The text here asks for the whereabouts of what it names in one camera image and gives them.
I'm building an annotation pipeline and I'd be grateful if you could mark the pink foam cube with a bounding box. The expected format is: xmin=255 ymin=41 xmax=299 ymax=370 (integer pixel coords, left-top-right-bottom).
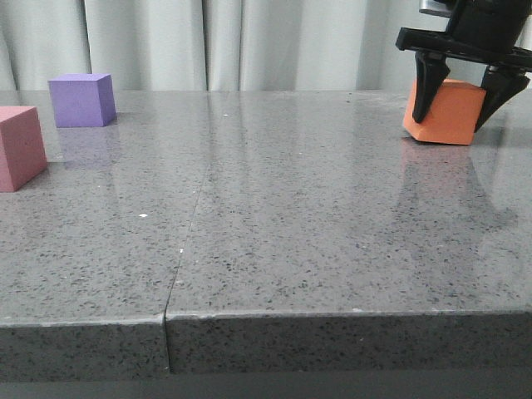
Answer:
xmin=1 ymin=106 xmax=47 ymax=192

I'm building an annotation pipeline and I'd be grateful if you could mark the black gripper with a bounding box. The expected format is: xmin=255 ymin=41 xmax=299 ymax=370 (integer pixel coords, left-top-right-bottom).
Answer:
xmin=396 ymin=1 xmax=531 ymax=131

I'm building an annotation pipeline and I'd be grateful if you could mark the orange foam cube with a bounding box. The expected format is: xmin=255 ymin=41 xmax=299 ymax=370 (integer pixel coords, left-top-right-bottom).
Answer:
xmin=402 ymin=79 xmax=486 ymax=145

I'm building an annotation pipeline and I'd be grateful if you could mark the grey-white pleated curtain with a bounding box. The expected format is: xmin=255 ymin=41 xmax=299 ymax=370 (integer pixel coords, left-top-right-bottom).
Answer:
xmin=0 ymin=0 xmax=532 ymax=92

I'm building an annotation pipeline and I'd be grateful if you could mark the purple foam cube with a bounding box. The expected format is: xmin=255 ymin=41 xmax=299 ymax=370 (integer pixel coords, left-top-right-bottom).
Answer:
xmin=48 ymin=73 xmax=116 ymax=128

